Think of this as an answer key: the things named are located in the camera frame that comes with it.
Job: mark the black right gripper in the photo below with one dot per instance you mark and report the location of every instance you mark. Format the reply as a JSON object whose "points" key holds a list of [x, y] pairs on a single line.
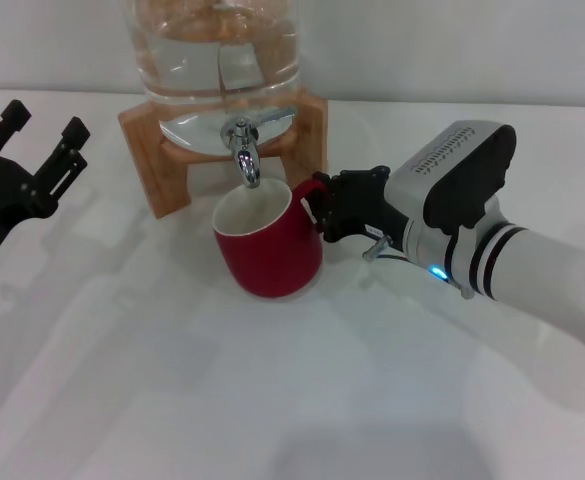
{"points": [[367, 212]]}

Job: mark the red ceramic cup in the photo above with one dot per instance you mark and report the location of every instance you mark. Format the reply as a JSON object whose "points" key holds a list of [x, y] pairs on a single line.
{"points": [[272, 260]]}

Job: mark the metal pin on right gripper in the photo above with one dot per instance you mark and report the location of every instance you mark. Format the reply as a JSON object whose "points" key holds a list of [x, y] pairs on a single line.
{"points": [[377, 247]]}

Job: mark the chrome faucet with lever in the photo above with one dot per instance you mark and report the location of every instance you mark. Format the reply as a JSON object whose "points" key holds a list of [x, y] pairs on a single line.
{"points": [[246, 160]]}

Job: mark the wooden dispenser stand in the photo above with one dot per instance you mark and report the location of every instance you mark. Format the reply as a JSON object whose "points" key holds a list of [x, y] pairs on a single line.
{"points": [[139, 150]]}

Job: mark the glass water dispenser jar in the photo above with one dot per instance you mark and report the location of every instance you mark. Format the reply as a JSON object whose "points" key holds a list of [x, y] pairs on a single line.
{"points": [[212, 60]]}

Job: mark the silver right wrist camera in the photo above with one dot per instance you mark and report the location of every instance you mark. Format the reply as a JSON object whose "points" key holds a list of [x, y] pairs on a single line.
{"points": [[452, 170]]}

